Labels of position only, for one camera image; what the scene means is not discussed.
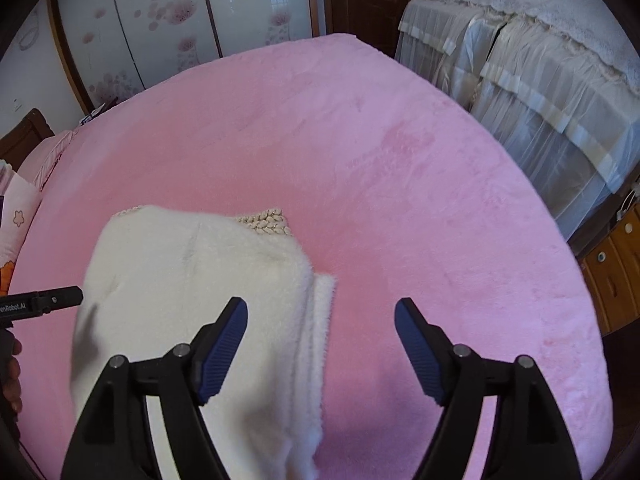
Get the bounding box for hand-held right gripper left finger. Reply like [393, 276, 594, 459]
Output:
[60, 296, 249, 480]

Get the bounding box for floral sliding wardrobe doors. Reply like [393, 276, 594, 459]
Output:
[47, 0, 326, 113]

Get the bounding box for small dark object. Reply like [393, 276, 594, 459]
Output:
[79, 103, 120, 125]

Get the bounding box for dark wooden headboard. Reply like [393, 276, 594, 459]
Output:
[0, 108, 56, 171]

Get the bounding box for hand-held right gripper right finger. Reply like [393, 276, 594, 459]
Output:
[394, 298, 584, 480]

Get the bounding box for wooden drawer cabinet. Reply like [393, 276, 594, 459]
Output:
[579, 204, 640, 337]

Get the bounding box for dark wooden door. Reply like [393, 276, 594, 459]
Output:
[320, 0, 417, 58]

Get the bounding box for pink ruffled pillow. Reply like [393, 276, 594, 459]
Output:
[22, 129, 81, 191]

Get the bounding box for pink plush blanket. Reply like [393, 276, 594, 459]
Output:
[7, 32, 615, 480]

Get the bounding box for person's left hand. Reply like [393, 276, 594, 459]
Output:
[0, 337, 24, 422]

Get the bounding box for white cable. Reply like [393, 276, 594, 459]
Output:
[615, 184, 640, 222]

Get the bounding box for white pleated bed skirt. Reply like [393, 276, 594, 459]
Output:
[395, 0, 640, 241]

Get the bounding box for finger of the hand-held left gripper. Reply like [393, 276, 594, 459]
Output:
[0, 286, 84, 322]

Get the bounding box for white fluffy sweater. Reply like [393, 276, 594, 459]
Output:
[70, 204, 337, 480]

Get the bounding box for pink flower print pillow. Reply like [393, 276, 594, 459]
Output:
[0, 159, 43, 297]

